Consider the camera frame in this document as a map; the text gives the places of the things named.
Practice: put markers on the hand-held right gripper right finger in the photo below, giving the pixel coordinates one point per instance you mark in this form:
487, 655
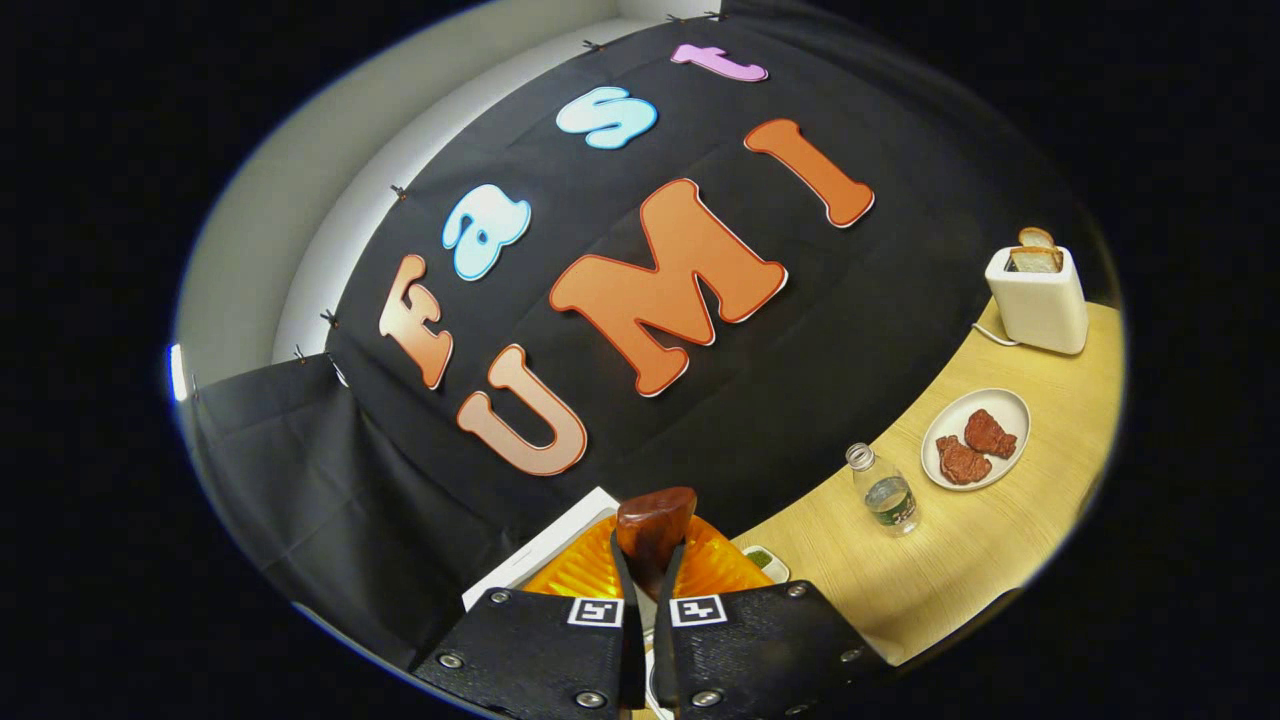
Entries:
662, 650

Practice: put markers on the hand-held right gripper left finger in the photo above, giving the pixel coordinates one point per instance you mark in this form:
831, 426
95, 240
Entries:
632, 650

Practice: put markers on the brown wooden spoon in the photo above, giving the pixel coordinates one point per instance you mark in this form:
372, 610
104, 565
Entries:
655, 528

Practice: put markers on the white rice cooker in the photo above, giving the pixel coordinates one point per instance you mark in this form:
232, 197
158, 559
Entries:
540, 550

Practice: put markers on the small white sauce dish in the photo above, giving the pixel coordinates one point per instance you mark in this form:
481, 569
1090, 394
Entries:
768, 562

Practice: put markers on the clear plastic water bottle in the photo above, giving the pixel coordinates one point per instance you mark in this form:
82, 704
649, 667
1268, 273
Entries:
888, 495

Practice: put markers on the red meat piece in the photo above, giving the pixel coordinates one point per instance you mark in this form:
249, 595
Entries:
990, 435
962, 462

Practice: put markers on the white round plate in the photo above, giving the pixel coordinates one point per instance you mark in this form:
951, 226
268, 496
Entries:
950, 415

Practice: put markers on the white toaster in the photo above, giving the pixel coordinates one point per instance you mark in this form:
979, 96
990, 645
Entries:
1040, 310

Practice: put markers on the toasted bread slice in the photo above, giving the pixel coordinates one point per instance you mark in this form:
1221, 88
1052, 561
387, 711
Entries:
1036, 238
1035, 260

